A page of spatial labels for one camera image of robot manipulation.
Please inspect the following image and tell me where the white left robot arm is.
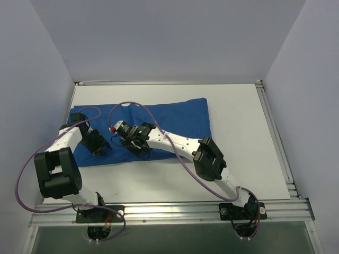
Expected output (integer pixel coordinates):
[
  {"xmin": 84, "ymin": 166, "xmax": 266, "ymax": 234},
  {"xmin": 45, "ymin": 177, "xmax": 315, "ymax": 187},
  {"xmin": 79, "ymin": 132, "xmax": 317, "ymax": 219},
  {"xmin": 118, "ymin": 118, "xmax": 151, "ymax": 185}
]
[{"xmin": 34, "ymin": 113, "xmax": 111, "ymax": 222}]

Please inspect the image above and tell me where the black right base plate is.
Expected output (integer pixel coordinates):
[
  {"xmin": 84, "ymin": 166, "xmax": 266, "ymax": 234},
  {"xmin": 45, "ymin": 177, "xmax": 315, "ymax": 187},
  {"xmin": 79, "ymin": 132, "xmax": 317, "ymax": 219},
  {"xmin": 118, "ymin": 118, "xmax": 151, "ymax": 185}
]
[{"xmin": 219, "ymin": 202, "xmax": 258, "ymax": 221}]

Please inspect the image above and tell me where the blue surgical cloth wrap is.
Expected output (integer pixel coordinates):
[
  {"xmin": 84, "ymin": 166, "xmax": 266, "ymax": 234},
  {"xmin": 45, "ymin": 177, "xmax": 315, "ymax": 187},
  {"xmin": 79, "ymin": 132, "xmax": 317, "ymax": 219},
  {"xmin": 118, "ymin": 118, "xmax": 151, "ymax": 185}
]
[{"xmin": 74, "ymin": 98, "xmax": 212, "ymax": 167}]

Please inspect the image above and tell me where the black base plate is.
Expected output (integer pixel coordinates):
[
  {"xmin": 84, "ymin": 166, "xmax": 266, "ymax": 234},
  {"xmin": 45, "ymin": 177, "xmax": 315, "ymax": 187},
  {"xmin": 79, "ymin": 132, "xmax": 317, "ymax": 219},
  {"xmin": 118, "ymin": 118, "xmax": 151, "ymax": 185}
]
[
  {"xmin": 219, "ymin": 202, "xmax": 258, "ymax": 221},
  {"xmin": 75, "ymin": 205, "xmax": 125, "ymax": 224}
]

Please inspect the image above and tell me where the aluminium right side rail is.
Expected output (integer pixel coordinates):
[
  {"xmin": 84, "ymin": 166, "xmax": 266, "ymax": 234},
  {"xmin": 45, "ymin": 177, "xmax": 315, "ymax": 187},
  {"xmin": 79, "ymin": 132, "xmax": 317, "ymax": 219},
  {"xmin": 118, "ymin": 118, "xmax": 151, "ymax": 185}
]
[{"xmin": 255, "ymin": 80, "xmax": 301, "ymax": 199}]

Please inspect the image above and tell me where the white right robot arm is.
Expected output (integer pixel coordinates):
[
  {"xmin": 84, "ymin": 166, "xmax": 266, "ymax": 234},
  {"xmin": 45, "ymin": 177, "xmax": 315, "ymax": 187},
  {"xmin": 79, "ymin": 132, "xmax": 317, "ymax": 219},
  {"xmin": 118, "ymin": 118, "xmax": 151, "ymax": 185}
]
[{"xmin": 109, "ymin": 120, "xmax": 256, "ymax": 219}]

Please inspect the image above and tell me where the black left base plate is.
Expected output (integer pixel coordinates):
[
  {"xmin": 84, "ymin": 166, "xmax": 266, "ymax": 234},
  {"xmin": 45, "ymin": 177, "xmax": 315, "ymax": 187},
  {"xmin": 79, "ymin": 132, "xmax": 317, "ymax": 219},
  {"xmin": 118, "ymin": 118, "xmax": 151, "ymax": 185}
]
[{"xmin": 75, "ymin": 205, "xmax": 125, "ymax": 224}]

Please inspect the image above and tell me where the aluminium rail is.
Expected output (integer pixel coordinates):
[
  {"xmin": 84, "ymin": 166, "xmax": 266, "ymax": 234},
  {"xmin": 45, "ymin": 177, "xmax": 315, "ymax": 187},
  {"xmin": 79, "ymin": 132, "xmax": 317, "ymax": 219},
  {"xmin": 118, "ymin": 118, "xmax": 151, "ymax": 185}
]
[
  {"xmin": 255, "ymin": 80, "xmax": 301, "ymax": 199},
  {"xmin": 29, "ymin": 199, "xmax": 314, "ymax": 226}
]

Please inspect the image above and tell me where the aluminium front rail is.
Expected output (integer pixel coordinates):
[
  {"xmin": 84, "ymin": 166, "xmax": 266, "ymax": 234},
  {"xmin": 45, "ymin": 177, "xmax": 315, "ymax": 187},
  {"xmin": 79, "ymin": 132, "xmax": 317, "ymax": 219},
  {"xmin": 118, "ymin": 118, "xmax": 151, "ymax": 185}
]
[{"xmin": 29, "ymin": 199, "xmax": 314, "ymax": 226}]

